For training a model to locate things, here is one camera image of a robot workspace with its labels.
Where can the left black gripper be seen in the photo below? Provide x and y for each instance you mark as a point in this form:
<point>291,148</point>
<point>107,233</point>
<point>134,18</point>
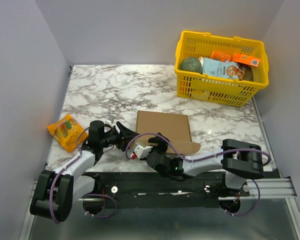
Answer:
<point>124,137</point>

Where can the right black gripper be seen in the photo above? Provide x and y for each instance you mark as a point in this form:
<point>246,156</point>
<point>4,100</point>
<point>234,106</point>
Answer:
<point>156,147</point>

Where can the brown cardboard box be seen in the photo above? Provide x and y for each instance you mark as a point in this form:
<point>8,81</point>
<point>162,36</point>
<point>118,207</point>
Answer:
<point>175,127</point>

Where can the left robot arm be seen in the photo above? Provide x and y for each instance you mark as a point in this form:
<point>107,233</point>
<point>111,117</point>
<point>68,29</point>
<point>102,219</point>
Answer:
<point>56,191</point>

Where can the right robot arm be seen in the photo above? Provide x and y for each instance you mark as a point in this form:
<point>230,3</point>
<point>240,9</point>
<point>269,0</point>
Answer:
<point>241,161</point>

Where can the orange snack box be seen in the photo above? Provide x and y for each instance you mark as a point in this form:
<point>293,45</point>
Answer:
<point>220,57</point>

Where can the orange candy bag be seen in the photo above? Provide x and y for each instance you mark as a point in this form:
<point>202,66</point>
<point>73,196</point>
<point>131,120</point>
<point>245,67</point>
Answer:
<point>67,132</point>

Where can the yellow plastic basket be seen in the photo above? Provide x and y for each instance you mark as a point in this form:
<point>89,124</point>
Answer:
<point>233,92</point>

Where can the green round melon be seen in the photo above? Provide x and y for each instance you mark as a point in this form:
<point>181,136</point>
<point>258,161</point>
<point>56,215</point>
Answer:
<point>191,64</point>

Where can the light blue chips bag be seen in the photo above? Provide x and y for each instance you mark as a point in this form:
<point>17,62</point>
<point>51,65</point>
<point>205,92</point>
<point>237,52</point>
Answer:
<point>226,70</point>

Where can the orange juice carton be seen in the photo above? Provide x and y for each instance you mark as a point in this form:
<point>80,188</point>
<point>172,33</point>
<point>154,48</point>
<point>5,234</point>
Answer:
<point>246,59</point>

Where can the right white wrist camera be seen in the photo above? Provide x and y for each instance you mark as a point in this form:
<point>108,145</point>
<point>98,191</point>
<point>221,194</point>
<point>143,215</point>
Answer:
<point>140,151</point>

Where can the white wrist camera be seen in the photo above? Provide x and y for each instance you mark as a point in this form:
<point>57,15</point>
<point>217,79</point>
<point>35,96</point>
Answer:
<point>110,120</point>
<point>140,151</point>

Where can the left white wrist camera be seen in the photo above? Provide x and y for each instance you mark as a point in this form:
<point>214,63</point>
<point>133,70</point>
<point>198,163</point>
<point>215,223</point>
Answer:
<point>110,120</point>

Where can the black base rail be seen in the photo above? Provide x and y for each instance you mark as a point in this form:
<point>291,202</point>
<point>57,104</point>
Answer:
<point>148,190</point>

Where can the aluminium frame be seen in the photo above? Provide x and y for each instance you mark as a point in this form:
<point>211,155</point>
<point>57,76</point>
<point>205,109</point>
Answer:
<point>275,218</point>

